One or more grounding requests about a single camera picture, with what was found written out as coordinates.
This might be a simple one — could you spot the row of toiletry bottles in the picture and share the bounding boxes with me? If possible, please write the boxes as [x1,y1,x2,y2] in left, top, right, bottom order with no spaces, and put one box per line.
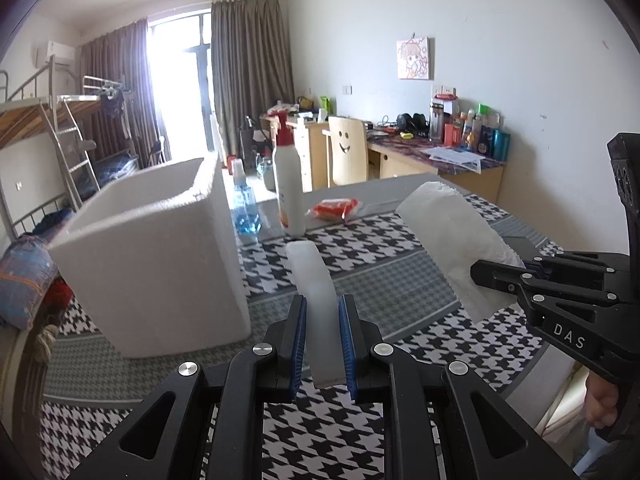
[429,95,512,161]

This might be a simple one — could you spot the houndstooth tablecloth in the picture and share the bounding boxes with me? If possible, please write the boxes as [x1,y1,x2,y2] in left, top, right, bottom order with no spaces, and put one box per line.
[37,172,591,480]

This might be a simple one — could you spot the cartoon wall picture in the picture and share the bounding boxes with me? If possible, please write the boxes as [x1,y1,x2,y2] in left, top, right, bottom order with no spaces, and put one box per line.
[396,37,432,81]

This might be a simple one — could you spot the black metal rack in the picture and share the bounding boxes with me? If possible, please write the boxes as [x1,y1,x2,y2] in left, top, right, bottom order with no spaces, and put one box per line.
[239,117,273,161]

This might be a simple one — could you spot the white air conditioner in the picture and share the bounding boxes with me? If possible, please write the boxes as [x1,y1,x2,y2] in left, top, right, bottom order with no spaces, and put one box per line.
[34,40,76,67]

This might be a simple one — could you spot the white foam box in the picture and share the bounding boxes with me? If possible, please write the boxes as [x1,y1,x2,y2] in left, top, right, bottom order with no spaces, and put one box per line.
[47,152,252,360]

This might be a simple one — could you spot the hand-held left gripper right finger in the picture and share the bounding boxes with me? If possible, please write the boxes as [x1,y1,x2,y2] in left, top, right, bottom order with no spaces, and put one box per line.
[337,295,576,480]

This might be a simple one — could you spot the brown curtain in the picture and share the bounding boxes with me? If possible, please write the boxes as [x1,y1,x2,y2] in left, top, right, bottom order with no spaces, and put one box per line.
[210,0,296,158]
[80,19,161,161]

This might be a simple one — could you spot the grey metal bunk bed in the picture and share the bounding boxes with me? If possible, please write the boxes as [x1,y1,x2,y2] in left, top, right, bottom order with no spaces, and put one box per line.
[0,52,101,241]
[57,75,143,191]

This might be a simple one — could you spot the beige knotted rope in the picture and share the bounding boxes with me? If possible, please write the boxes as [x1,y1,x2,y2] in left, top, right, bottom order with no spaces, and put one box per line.
[34,324,59,362]

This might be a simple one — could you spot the dark hanging clothes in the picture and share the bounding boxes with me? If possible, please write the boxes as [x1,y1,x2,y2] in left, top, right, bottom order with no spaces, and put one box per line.
[100,87,134,139]

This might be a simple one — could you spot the black headphones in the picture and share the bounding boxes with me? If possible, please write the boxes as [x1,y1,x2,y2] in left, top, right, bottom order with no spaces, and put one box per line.
[396,112,426,134]

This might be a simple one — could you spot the dark blue bedding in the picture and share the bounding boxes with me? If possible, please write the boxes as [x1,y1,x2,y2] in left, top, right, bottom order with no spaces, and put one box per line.
[95,155,141,187]

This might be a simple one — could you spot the small clear spray bottle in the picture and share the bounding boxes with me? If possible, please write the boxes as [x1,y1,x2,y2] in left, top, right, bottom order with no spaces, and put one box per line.
[230,160,261,235]

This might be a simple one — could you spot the wooden smiley face chair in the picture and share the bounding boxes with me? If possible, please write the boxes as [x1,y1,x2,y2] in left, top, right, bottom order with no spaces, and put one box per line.
[322,116,370,189]

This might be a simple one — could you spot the person's right hand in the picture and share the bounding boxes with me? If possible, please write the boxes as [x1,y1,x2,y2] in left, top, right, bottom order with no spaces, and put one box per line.
[584,375,621,428]

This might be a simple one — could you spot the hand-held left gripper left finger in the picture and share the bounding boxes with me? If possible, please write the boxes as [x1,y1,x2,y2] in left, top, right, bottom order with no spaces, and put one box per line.
[65,296,307,480]

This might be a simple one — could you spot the white paper tissue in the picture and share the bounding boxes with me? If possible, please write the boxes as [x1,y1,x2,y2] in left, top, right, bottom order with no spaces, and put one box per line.
[395,182,527,322]

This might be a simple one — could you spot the printed paper sheets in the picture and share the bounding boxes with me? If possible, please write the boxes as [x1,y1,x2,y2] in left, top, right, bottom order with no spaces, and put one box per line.
[427,146,486,174]

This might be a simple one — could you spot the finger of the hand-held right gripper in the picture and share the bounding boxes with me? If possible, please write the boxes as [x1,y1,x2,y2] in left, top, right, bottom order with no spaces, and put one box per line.
[469,258,619,312]
[522,251,633,275]

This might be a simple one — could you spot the glass balcony door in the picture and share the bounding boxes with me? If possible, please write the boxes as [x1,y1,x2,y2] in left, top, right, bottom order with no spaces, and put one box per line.
[147,7,216,157]

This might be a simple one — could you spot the white red pump bottle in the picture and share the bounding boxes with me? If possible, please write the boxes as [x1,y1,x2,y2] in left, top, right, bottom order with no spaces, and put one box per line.
[271,110,307,237]

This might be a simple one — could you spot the blue plaid quilt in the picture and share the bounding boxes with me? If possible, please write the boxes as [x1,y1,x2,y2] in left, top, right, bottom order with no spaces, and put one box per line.
[0,232,59,331]

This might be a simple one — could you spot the red wrapped packet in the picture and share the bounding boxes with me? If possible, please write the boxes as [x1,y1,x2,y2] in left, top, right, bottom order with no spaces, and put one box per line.
[306,197,362,224]

